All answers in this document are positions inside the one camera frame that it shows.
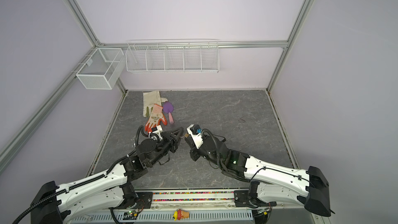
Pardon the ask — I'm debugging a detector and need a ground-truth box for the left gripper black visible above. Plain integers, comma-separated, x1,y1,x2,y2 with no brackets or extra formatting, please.
147,127,184,167

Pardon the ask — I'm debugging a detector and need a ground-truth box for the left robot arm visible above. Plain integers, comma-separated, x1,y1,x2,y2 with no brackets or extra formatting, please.
23,127,184,224

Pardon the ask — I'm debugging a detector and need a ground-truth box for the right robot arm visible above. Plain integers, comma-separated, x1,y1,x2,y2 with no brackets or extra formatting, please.
185,133,334,217

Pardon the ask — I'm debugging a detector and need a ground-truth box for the purple pink toy shovel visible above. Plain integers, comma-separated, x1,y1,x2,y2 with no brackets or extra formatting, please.
163,101,174,124

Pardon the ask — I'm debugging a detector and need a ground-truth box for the orange work glove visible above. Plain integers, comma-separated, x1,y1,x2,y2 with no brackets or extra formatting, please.
145,104,167,132

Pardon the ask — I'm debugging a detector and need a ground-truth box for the yellow red toy figure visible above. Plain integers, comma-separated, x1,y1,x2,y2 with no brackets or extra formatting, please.
173,209,190,221

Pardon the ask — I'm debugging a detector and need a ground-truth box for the white mesh box basket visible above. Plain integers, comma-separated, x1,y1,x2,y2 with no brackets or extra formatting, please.
76,48,126,90

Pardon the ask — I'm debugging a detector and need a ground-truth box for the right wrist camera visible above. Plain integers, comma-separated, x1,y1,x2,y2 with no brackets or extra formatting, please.
187,124,203,149

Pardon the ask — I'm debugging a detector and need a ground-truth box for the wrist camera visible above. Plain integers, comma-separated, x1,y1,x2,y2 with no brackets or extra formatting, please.
187,124,203,149
148,125,163,142

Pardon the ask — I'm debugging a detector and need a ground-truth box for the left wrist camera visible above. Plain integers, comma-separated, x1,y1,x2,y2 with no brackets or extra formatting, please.
148,125,163,142

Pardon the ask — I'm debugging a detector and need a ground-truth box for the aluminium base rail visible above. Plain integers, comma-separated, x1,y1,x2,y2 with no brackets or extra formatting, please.
61,187,324,214

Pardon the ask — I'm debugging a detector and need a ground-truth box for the white wire basket rack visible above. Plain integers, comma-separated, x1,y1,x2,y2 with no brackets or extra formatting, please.
125,39,220,73

